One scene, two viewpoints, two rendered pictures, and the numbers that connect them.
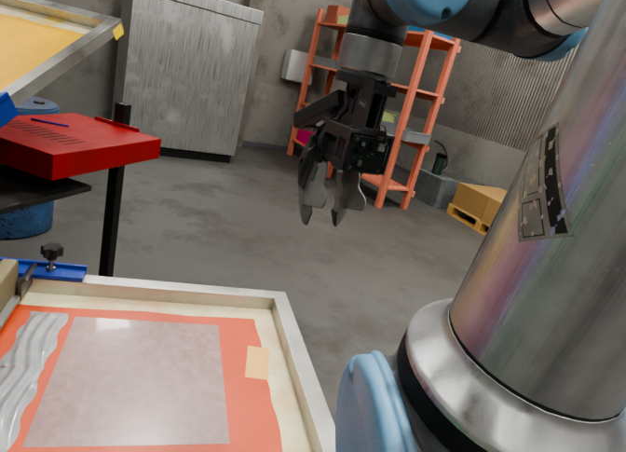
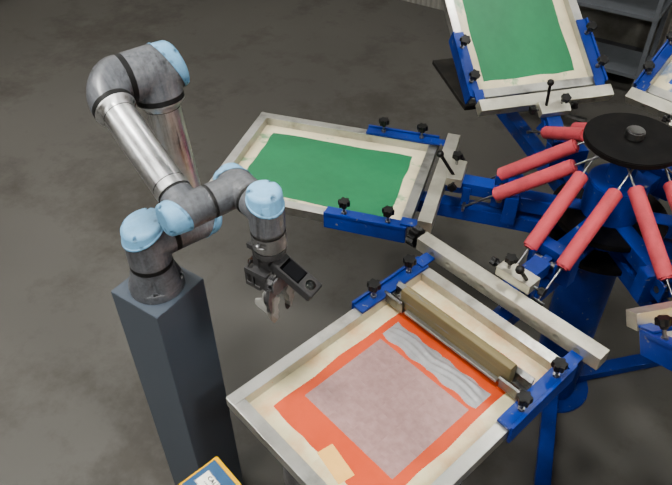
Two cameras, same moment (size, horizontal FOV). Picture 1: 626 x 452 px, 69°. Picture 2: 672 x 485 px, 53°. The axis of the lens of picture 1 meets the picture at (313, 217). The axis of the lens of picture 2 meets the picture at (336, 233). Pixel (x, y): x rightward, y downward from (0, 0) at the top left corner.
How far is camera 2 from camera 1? 194 cm
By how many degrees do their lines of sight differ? 117
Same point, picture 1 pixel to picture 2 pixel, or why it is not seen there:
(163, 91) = not seen: outside the picture
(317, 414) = (266, 427)
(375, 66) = not seen: hidden behind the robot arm
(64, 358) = (428, 381)
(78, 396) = (392, 369)
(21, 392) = (413, 353)
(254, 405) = (310, 426)
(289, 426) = (282, 426)
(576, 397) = not seen: hidden behind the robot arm
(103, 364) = (407, 391)
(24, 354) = (444, 368)
